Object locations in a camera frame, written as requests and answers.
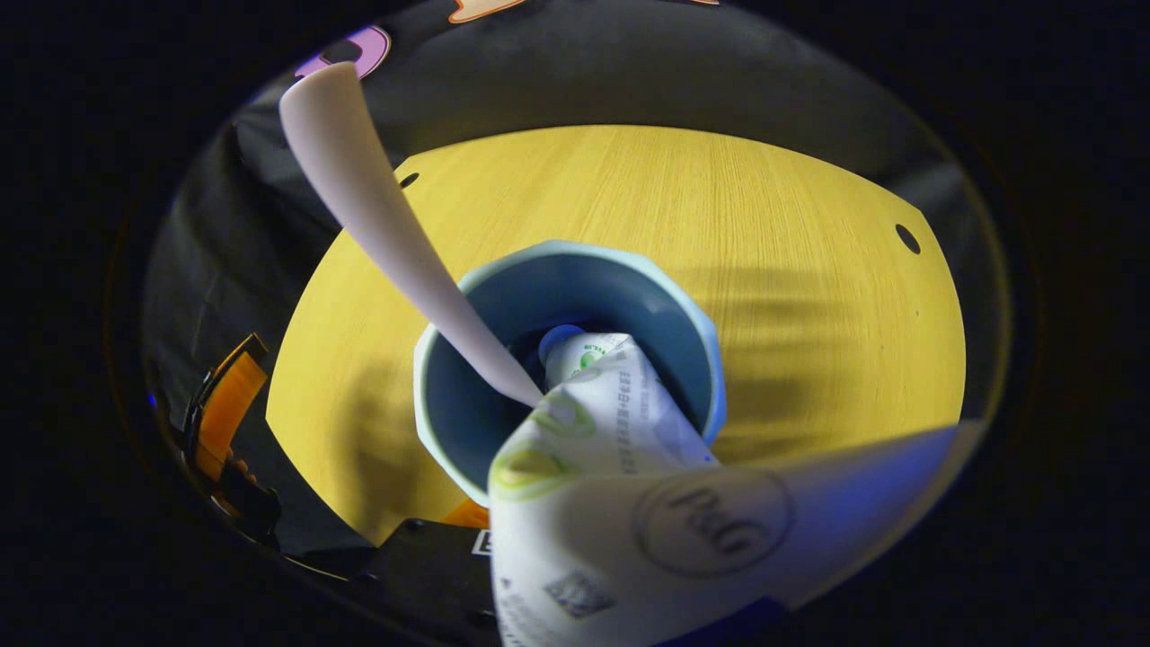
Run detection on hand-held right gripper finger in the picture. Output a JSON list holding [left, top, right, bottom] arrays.
[[355, 499, 500, 647]]

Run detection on white toothpaste tube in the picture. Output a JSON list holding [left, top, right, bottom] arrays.
[[488, 325, 985, 647]]

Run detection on pale green cup wooden handle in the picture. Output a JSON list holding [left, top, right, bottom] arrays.
[[413, 240, 727, 509]]

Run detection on wooden desktop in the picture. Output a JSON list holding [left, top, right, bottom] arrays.
[[266, 124, 968, 547]]

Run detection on black backdrop cloth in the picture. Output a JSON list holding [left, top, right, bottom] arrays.
[[139, 0, 1012, 576]]

